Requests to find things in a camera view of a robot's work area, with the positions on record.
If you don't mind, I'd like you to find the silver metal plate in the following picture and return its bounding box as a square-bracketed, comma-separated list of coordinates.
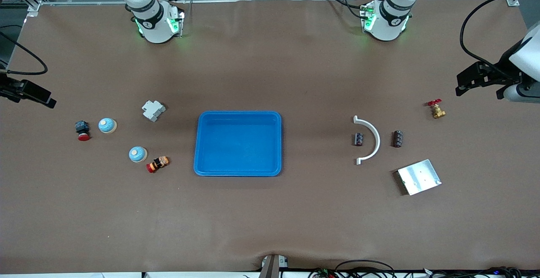
[394, 159, 442, 196]

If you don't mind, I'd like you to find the light blue dome bell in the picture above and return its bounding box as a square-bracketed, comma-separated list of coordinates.
[98, 118, 117, 134]
[129, 146, 148, 163]

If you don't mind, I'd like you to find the blue plastic tray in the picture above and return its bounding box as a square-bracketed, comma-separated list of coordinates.
[193, 110, 282, 177]

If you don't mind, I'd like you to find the brass valve red handle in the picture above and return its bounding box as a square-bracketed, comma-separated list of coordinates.
[427, 99, 446, 119]

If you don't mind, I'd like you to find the red yellow emergency stop button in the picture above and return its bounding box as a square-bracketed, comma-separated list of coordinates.
[146, 156, 170, 173]

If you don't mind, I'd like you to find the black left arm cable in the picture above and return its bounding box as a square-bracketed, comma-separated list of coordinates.
[459, 0, 540, 80]

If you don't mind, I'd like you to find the aluminium table edge rail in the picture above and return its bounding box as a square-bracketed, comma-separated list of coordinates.
[25, 0, 520, 17]

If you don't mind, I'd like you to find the black cable bundle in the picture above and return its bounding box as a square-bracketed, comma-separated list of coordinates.
[424, 266, 540, 278]

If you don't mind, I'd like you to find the grey metal mount post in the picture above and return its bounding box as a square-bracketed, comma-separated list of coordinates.
[258, 254, 290, 278]

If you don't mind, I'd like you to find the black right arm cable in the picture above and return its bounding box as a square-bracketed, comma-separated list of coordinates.
[0, 25, 48, 76]

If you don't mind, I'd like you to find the red mushroom button black base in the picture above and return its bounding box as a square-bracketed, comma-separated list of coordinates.
[75, 120, 91, 142]

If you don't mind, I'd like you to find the white circuit breaker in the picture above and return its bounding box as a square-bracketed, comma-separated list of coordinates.
[142, 100, 166, 122]

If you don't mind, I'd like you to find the white curved plastic bracket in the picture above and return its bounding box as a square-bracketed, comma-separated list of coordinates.
[353, 116, 381, 165]

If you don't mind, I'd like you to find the brown table mat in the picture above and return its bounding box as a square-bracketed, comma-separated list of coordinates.
[0, 0, 540, 272]

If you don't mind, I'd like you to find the black cable loop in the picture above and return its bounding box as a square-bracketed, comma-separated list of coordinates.
[335, 260, 397, 278]

